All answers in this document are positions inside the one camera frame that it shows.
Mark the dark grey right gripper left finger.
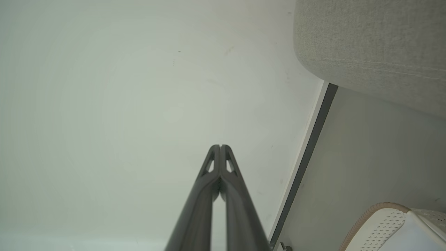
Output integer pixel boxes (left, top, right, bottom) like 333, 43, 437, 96
164, 144, 221, 251

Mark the grey fabric sofa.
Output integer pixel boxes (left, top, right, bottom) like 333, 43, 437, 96
293, 0, 446, 120

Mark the white laundry basket brown rim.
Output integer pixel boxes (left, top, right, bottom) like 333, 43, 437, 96
338, 202, 446, 251

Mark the white black wall baseboard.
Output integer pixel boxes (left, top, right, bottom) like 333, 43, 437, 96
268, 81, 339, 249

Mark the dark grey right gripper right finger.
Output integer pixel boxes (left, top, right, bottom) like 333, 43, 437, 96
220, 144, 271, 251

